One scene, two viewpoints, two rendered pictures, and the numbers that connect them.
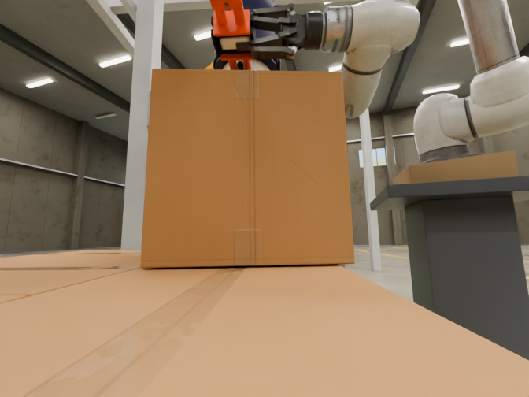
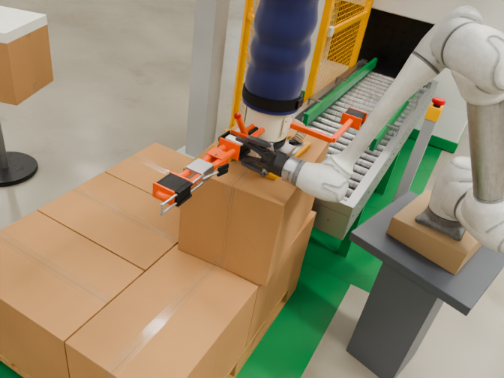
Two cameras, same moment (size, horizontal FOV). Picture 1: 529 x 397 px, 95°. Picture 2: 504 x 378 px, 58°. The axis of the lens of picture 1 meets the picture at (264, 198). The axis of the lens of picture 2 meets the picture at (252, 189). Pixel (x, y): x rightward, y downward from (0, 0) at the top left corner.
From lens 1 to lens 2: 1.55 m
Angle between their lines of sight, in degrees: 47
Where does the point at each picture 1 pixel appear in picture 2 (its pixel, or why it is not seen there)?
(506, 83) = (471, 215)
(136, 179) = (205, 20)
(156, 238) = (183, 241)
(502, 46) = (481, 190)
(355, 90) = not seen: hidden behind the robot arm
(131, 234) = (199, 82)
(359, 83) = not seen: hidden behind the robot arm
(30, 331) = (148, 299)
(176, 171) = (193, 220)
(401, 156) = not seen: outside the picture
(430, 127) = (436, 191)
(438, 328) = (212, 335)
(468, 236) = (406, 282)
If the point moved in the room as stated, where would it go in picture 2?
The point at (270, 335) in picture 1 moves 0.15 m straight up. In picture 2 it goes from (184, 322) to (187, 292)
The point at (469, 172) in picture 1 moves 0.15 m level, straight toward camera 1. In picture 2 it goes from (428, 248) to (397, 255)
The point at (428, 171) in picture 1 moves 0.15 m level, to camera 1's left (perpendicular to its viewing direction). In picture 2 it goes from (403, 229) to (366, 214)
